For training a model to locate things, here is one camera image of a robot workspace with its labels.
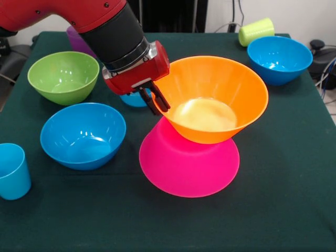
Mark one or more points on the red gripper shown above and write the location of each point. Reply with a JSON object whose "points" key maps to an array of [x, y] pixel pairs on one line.
{"points": [[141, 73]]}

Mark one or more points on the orange bowl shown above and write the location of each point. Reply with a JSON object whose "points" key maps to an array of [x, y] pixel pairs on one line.
{"points": [[215, 86]]}

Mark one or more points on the pink bowl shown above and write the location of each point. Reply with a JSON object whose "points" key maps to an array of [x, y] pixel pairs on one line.
{"points": [[189, 168]]}

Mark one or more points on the yellow-green cup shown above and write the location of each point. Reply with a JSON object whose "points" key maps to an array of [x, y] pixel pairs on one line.
{"points": [[256, 31]]}

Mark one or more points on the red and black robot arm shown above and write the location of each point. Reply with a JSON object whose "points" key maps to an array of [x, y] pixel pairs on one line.
{"points": [[113, 36]]}

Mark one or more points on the small light blue bowl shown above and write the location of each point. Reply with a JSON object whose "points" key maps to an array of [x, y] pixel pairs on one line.
{"points": [[132, 101]]}

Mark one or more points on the large blue bowl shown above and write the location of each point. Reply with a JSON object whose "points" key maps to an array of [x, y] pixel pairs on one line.
{"points": [[81, 136], [278, 60]]}

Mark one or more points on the lime green bowl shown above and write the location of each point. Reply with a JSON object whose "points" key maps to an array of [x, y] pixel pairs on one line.
{"points": [[63, 76]]}

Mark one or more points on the purple cup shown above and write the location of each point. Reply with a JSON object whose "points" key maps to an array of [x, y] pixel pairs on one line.
{"points": [[77, 43]]}

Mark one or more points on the dark green tablecloth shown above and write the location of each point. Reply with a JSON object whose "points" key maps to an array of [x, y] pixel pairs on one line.
{"points": [[262, 183]]}

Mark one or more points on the grey chair base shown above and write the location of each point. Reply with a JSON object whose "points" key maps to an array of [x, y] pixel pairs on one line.
{"points": [[323, 57], [15, 60]]}

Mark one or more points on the light blue cup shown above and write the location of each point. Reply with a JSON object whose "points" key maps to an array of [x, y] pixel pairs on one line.
{"points": [[13, 173]]}

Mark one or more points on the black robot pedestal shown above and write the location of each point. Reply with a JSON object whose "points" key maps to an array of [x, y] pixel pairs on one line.
{"points": [[170, 15]]}

